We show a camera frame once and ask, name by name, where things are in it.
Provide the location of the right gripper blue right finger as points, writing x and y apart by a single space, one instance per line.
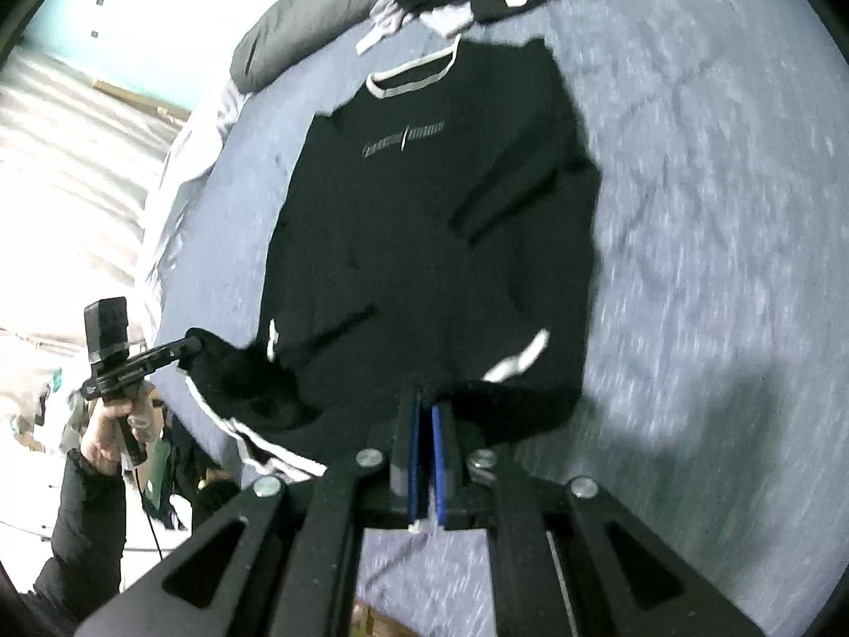
568 559

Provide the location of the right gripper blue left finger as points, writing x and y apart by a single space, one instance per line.
278 559

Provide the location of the black sweater white trim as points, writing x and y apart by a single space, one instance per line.
436 240

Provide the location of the person's left forearm black sleeve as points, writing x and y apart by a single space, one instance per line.
88 540

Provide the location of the person's left hand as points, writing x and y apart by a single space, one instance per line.
103 444

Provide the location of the beige striped curtain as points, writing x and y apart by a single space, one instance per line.
78 168

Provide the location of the light grey duvet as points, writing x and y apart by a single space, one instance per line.
189 161

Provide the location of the dark grey long pillow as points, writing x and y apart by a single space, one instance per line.
287 33

